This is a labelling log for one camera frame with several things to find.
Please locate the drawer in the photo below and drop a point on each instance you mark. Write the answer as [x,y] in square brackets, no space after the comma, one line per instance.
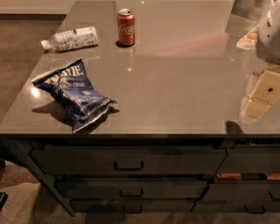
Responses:
[131,206]
[236,207]
[122,188]
[243,192]
[251,161]
[128,160]

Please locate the metal box on counter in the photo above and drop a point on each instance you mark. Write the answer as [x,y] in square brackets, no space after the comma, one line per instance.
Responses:
[248,9]

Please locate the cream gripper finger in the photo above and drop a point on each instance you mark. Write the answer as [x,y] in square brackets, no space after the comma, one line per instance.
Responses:
[263,92]

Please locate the top left drawer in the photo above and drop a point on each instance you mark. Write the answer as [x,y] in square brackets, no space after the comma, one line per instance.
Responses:
[128,160]

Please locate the bottom right drawer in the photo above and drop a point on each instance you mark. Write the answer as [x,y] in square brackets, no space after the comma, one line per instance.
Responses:
[236,207]

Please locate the blue chip bag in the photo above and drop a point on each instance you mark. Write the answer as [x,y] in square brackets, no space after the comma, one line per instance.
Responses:
[71,88]

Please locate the bottom left drawer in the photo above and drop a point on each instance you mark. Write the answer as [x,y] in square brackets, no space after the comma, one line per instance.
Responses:
[131,206]

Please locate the red coke can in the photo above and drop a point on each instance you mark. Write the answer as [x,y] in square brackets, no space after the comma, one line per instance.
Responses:
[125,19]

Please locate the middle right drawer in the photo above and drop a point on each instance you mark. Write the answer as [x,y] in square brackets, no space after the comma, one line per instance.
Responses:
[243,192]

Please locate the middle left drawer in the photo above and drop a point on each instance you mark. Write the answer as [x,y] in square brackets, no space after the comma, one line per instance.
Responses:
[122,188]

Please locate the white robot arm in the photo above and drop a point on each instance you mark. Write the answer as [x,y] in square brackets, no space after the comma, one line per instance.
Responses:
[264,38]

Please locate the clear plastic water bottle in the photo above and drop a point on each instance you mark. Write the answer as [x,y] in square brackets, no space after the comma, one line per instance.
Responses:
[72,39]

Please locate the top right drawer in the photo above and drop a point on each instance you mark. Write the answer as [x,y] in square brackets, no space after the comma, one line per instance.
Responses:
[251,161]

